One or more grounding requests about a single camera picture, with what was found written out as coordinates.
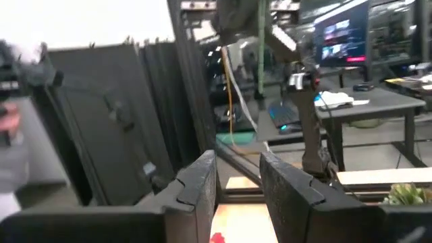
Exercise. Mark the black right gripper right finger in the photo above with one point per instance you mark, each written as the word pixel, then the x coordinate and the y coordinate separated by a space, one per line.
pixel 354 226

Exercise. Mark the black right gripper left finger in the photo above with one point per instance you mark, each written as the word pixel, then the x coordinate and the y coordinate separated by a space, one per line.
pixel 101 226

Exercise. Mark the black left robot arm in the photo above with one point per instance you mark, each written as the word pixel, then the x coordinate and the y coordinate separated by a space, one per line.
pixel 308 135

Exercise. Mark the succulent plant in black pot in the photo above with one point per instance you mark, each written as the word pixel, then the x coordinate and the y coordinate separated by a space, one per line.
pixel 405 194

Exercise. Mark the grey door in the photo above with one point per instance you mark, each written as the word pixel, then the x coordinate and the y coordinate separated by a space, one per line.
pixel 40 152

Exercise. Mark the black folding partition panels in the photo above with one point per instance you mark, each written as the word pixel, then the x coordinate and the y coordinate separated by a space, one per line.
pixel 101 118

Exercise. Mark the black computer mouse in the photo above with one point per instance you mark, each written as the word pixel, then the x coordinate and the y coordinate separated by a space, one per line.
pixel 290 129

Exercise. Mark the grey desk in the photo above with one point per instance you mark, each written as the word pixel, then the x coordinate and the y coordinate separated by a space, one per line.
pixel 381 101

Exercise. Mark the white cloth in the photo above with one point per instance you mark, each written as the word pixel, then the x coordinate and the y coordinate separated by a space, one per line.
pixel 334 99

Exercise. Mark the backlit keyboard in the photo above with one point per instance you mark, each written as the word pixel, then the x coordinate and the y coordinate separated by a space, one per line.
pixel 283 114

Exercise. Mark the computer monitor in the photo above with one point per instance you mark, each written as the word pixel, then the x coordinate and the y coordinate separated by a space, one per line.
pixel 341 37

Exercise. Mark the wooden shelf with black frame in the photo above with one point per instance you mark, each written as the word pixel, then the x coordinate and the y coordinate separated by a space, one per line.
pixel 384 175

